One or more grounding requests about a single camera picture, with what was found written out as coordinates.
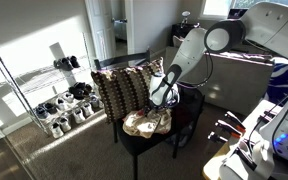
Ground orange tipped clamp tools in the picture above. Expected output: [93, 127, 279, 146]
[208, 111, 246, 143]

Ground white sneaker floor right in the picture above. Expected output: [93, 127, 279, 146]
[81, 103, 94, 118]

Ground white sneaker lower shelf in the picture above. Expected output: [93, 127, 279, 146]
[54, 92, 74, 111]

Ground wire shoe rack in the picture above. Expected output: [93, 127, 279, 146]
[0, 32, 93, 136]

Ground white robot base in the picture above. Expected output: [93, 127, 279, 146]
[219, 100, 288, 180]

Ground grey sofa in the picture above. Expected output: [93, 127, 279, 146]
[163, 35, 275, 116]

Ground small desk lamp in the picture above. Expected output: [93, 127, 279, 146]
[181, 11, 191, 25]

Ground white sneaker floor left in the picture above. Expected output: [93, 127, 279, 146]
[50, 123, 64, 138]

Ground white sneaker floor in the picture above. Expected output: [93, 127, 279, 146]
[72, 109, 85, 124]
[50, 123, 64, 138]
[59, 117, 71, 132]
[81, 103, 94, 118]

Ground blue white zebra blanket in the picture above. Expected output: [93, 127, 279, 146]
[264, 57, 288, 107]

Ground black chair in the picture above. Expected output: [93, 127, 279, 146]
[91, 51, 176, 180]

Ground white door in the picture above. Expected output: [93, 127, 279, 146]
[85, 0, 116, 60]

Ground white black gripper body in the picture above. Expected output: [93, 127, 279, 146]
[144, 72, 180, 115]

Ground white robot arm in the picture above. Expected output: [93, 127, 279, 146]
[149, 2, 288, 109]

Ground black shoes top shelf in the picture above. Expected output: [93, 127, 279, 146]
[53, 56, 80, 71]

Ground grey sneaker lower shelf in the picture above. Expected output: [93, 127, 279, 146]
[35, 103, 57, 119]

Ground cream patterned cloth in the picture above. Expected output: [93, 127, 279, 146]
[122, 109, 172, 139]

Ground brown patterned pillow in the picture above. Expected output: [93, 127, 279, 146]
[91, 58, 164, 123]

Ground black shoes shelf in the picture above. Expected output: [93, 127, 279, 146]
[53, 56, 80, 71]
[68, 82, 93, 100]

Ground dark side table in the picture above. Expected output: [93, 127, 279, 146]
[170, 23, 198, 46]

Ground black shoes middle shelf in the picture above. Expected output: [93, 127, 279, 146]
[68, 82, 93, 100]

